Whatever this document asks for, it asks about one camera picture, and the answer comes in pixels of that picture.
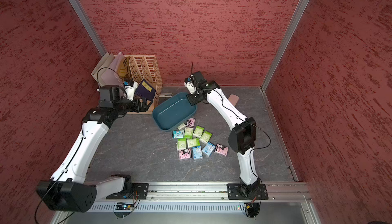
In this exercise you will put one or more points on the pink folder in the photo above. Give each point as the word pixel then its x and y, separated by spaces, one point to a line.
pixel 109 75

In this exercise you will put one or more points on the gold patterned book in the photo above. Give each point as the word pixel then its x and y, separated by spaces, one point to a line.
pixel 124 70

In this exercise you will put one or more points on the corner aluminium profile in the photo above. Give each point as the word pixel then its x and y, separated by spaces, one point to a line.
pixel 83 17
pixel 291 28

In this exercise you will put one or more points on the pink tissue pack top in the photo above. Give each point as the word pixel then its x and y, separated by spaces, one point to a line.
pixel 191 122

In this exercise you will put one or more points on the navy blue book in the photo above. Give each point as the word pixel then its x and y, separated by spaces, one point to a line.
pixel 145 90

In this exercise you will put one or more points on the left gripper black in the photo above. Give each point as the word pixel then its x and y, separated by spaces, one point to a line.
pixel 144 108

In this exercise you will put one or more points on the green tissue pack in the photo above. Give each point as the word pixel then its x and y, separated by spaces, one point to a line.
pixel 181 144
pixel 182 126
pixel 198 132
pixel 188 133
pixel 206 136
pixel 194 142

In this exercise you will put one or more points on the beige folder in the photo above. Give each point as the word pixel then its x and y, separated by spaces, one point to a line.
pixel 105 61

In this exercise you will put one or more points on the green tissue pack top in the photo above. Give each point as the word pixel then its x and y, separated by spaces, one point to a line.
pixel 182 126

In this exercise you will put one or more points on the pink tissue pack bottom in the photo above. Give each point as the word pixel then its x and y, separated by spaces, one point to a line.
pixel 185 154

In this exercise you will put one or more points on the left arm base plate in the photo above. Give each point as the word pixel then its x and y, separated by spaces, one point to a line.
pixel 141 190

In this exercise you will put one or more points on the pink case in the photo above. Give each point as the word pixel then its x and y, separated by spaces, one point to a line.
pixel 233 99

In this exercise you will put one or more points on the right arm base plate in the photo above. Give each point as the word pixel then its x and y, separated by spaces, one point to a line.
pixel 235 192

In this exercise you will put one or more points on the blue tissue pack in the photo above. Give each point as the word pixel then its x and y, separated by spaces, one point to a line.
pixel 197 153
pixel 208 149
pixel 178 134

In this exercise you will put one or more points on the aluminium front rail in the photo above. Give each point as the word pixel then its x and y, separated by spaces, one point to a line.
pixel 278 192

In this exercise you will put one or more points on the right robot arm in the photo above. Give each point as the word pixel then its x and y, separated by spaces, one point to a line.
pixel 242 136

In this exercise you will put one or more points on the left corner aluminium profile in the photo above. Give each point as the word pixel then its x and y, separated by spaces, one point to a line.
pixel 83 17

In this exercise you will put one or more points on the teal storage box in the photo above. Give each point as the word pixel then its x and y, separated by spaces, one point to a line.
pixel 174 111

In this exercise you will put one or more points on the left circuit board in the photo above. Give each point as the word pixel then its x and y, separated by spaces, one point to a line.
pixel 124 206

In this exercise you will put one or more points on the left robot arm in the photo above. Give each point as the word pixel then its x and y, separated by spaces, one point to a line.
pixel 66 190

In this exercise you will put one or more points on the right corner aluminium profile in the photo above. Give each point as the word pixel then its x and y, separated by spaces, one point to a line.
pixel 291 28

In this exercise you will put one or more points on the blue tissue pack bottom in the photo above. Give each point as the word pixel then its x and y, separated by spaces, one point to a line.
pixel 197 153

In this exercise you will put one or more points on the pink tissue pack right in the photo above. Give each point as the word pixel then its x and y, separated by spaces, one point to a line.
pixel 221 149

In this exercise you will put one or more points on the pink tissue pack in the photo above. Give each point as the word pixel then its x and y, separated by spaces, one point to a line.
pixel 191 122
pixel 185 154
pixel 221 149

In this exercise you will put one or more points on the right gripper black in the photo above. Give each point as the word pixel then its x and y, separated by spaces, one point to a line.
pixel 194 101

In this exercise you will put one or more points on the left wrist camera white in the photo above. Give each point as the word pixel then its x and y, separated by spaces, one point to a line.
pixel 130 88

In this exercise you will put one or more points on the beige file organizer rack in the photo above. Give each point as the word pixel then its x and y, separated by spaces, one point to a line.
pixel 146 67

